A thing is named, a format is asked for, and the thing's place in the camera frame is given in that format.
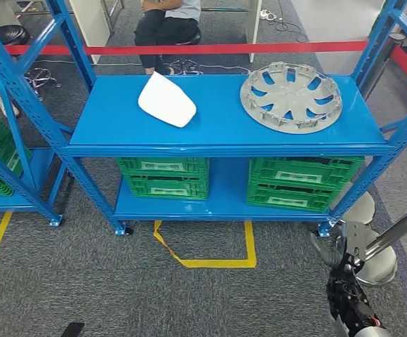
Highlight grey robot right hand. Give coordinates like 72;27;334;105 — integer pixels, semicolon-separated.
308;231;347;271

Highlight silver wheel hubcap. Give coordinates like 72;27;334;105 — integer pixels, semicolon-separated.
239;61;343;135

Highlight blue metal shelf rack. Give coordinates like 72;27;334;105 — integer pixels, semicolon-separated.
0;70;64;229
0;0;407;238

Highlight white mirror cover part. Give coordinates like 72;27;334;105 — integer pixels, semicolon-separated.
137;71;197;128

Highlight black round stool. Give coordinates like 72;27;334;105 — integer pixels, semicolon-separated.
161;27;203;77
0;24;63;102

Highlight person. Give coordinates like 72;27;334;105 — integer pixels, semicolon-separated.
134;0;202;75
0;88;21;118

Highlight black flat object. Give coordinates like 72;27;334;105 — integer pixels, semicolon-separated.
61;322;85;337

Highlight white panel table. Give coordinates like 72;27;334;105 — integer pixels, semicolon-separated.
68;0;262;65

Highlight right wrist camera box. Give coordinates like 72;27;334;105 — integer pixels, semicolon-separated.
337;220;368;265

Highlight black floor cable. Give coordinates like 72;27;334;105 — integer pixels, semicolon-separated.
272;0;310;45

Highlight steel frame table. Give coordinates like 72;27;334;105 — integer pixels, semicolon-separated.
100;0;125;34

